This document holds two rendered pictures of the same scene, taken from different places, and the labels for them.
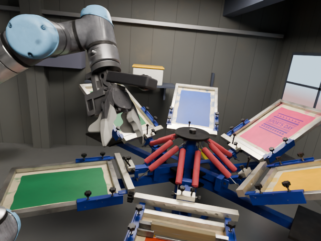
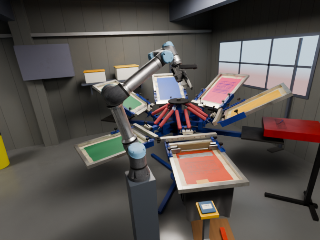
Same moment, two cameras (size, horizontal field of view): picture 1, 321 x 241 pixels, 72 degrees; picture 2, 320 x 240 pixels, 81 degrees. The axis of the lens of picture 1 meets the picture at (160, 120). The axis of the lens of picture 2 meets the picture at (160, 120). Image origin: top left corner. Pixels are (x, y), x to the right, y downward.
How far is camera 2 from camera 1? 0.91 m
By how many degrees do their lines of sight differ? 12
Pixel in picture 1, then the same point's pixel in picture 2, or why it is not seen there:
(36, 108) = (42, 114)
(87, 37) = not seen: hidden behind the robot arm
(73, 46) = not seen: hidden behind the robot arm
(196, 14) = (151, 22)
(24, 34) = (167, 56)
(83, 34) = not seen: hidden behind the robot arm
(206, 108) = (176, 87)
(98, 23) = (172, 48)
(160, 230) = (183, 147)
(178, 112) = (159, 93)
